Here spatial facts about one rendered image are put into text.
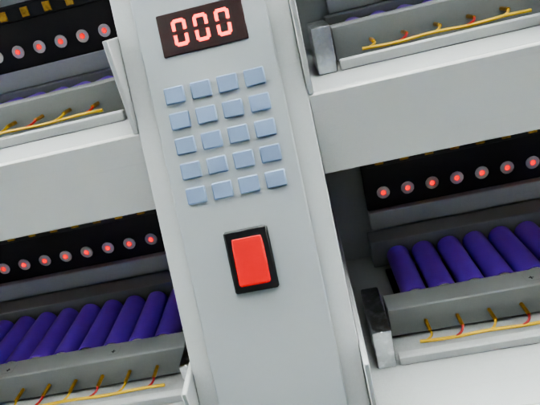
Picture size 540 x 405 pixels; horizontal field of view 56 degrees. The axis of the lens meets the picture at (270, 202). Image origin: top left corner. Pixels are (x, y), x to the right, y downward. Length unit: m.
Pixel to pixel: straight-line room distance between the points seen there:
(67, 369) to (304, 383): 0.18
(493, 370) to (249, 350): 0.15
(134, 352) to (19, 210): 0.13
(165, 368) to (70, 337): 0.10
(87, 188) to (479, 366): 0.25
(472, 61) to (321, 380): 0.18
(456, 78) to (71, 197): 0.22
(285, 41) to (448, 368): 0.22
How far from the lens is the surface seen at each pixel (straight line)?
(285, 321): 0.28
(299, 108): 0.27
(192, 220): 0.28
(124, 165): 0.29
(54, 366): 0.41
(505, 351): 0.35
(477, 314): 0.37
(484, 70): 0.29
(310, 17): 0.49
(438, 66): 0.28
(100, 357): 0.39
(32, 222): 0.33
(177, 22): 0.28
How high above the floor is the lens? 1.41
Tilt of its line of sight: 3 degrees down
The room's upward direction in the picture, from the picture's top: 12 degrees counter-clockwise
